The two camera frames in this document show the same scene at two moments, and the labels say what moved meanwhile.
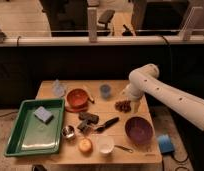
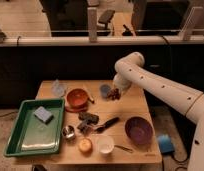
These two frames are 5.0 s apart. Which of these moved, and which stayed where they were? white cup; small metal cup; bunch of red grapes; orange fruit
Moved: bunch of red grapes
Stayed: orange fruit; small metal cup; white cup
